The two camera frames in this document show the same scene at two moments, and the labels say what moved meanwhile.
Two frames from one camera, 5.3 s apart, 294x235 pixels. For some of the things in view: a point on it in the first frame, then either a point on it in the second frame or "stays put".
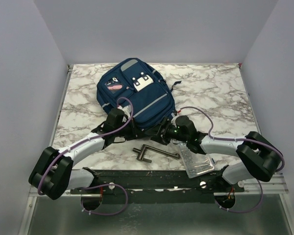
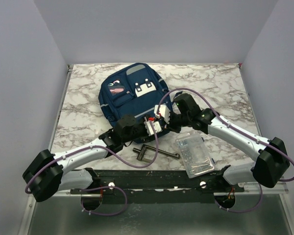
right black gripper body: x=172 y=132 to x=177 y=121
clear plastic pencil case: x=195 y=163 stays put
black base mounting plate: x=157 y=187 stays put
